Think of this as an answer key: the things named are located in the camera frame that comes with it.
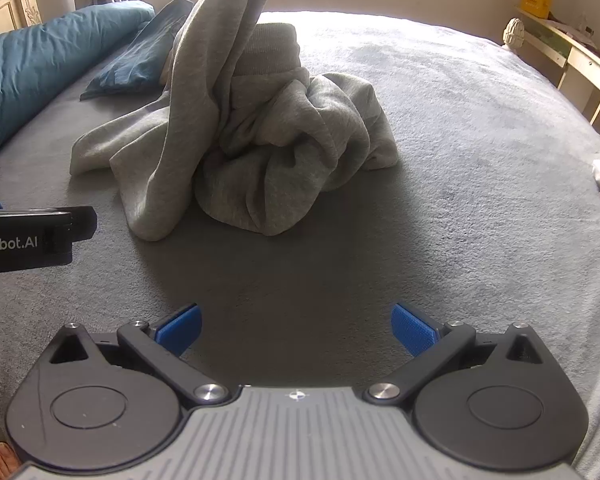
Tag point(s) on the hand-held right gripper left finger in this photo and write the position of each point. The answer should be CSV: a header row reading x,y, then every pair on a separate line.
x,y
182,327

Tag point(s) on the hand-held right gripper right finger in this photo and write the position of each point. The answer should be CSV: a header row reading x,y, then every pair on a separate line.
x,y
412,330

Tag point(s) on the grey sweatshirt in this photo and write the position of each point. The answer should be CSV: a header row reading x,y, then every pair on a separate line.
x,y
280,160

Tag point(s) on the grey bed blanket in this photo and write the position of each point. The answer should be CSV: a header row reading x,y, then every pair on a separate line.
x,y
405,210

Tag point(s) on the teal duvet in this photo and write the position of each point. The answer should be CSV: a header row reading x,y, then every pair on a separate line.
x,y
35,60

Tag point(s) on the person's bare foot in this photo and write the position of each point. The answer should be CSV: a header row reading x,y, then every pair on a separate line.
x,y
0,460

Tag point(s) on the cream bedpost finial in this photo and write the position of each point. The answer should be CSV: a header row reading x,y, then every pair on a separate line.
x,y
513,34

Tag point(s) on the cream wooden desk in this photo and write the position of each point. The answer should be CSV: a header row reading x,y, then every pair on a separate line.
x,y
580,60

